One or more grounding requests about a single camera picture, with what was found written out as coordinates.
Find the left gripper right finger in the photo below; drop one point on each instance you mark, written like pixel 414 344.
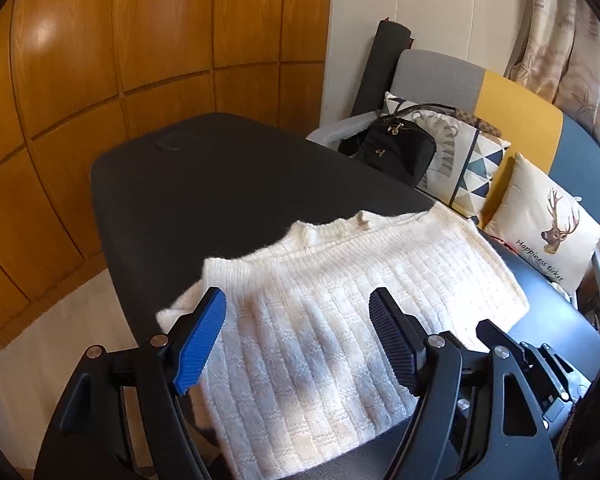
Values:
pixel 430 366

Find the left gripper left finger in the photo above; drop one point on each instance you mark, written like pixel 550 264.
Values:
pixel 88 436

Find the white knitted sweater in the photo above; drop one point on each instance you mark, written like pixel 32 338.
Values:
pixel 297 375

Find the deer print cushion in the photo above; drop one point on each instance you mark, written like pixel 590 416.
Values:
pixel 545 225

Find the multicolour sofa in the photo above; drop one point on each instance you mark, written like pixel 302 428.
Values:
pixel 537 130

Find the triangle pattern cushion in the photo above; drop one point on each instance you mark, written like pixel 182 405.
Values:
pixel 469 152

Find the black handbag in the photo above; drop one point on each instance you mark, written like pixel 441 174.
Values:
pixel 399 147

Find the patterned beige curtain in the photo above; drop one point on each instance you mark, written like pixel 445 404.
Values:
pixel 557 57

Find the black rolled mat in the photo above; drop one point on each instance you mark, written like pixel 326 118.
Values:
pixel 390 40

